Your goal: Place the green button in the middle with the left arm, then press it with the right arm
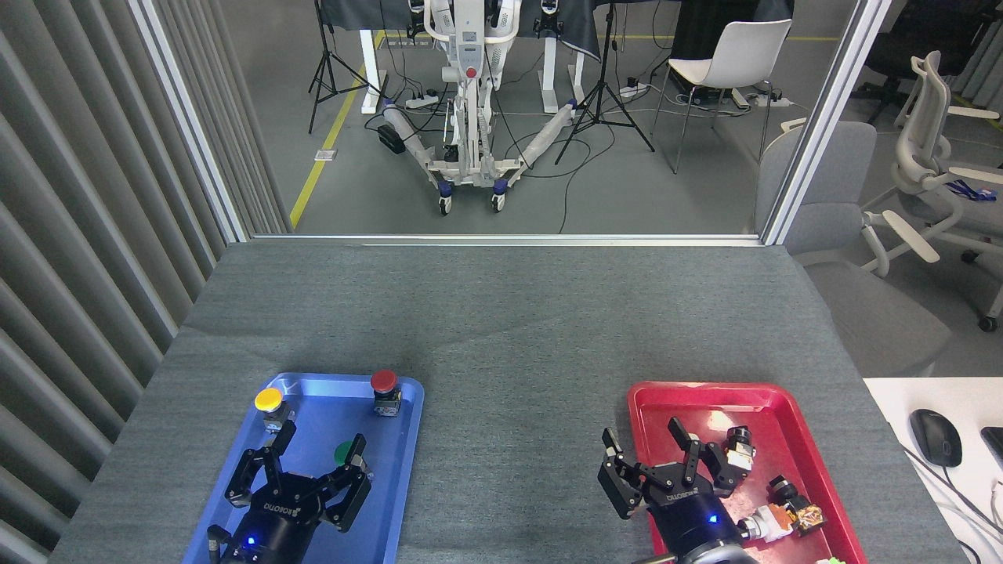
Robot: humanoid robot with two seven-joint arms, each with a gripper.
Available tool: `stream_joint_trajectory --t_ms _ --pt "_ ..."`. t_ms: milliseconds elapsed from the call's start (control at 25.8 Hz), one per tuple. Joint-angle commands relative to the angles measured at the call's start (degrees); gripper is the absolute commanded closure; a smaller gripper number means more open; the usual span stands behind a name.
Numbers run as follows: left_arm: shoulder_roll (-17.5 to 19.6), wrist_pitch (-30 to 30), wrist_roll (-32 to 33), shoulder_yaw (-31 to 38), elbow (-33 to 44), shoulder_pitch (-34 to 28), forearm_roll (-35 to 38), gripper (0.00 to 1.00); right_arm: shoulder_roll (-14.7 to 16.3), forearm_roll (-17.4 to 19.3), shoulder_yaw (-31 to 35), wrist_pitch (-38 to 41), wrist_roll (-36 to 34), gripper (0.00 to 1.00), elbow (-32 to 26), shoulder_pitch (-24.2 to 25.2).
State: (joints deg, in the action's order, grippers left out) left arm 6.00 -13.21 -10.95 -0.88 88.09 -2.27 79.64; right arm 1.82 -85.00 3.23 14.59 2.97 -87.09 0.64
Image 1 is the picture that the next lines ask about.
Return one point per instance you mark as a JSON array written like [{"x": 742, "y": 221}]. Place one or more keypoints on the grey upholstered office chair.
[{"x": 831, "y": 204}]

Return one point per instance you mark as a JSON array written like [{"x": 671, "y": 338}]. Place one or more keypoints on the white desk with black cloth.
[{"x": 564, "y": 31}]

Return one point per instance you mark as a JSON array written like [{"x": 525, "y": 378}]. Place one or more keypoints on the black tripod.
[
  {"x": 327, "y": 59},
  {"x": 602, "y": 94}
]

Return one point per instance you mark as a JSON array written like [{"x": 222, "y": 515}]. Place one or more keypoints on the red plastic tray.
[{"x": 705, "y": 407}]

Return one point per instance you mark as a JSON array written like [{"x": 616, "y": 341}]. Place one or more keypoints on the white side table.
[{"x": 940, "y": 501}]

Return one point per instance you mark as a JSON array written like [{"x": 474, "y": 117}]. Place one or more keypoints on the small black knob switch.
[{"x": 782, "y": 489}]

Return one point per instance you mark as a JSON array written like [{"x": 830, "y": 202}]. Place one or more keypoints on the silver frame post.
[
  {"x": 188, "y": 125},
  {"x": 823, "y": 125}
]

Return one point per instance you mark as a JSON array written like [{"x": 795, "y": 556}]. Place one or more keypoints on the white frame office chair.
[{"x": 925, "y": 157}]

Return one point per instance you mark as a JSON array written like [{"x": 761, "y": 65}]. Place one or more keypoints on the silver frame crossbar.
[{"x": 501, "y": 239}]

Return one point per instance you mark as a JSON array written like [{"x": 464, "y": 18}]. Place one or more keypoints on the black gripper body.
[
  {"x": 693, "y": 513},
  {"x": 274, "y": 521}
]

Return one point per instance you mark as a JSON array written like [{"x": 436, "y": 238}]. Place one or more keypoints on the white and orange switch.
[{"x": 776, "y": 521}]

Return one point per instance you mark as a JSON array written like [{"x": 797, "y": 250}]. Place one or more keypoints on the black office chair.
[{"x": 917, "y": 39}]

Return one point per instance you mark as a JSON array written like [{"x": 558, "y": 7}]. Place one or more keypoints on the black and silver selector switch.
[{"x": 740, "y": 448}]

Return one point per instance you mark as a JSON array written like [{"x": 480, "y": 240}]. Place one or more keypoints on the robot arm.
[{"x": 717, "y": 554}]

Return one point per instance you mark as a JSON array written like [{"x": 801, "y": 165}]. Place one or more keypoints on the green push button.
[{"x": 342, "y": 453}]

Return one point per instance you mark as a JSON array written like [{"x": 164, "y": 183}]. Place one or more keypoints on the yellow push button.
[{"x": 269, "y": 401}]

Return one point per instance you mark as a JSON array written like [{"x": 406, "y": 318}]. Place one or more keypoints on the white stand on wheels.
[{"x": 468, "y": 47}]

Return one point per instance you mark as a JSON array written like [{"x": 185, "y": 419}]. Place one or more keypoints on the blue plastic tray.
[{"x": 313, "y": 470}]

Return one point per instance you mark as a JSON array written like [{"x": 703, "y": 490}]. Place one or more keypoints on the white plastic chair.
[{"x": 736, "y": 51}]

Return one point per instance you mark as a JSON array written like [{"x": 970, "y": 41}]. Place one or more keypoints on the black flat device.
[{"x": 993, "y": 442}]

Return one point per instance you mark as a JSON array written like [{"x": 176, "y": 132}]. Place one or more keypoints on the white power strip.
[
  {"x": 633, "y": 90},
  {"x": 421, "y": 99},
  {"x": 768, "y": 99}
]

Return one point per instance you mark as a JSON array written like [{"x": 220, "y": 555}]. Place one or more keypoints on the grey floor socket box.
[{"x": 326, "y": 155}]

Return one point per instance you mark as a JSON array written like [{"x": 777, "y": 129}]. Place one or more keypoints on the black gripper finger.
[
  {"x": 623, "y": 482},
  {"x": 701, "y": 458},
  {"x": 244, "y": 470},
  {"x": 351, "y": 489}
]

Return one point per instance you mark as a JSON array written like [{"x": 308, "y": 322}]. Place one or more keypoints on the black computer mouse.
[{"x": 936, "y": 437}]

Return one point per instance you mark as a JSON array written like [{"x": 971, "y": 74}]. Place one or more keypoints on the red push button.
[{"x": 384, "y": 384}]

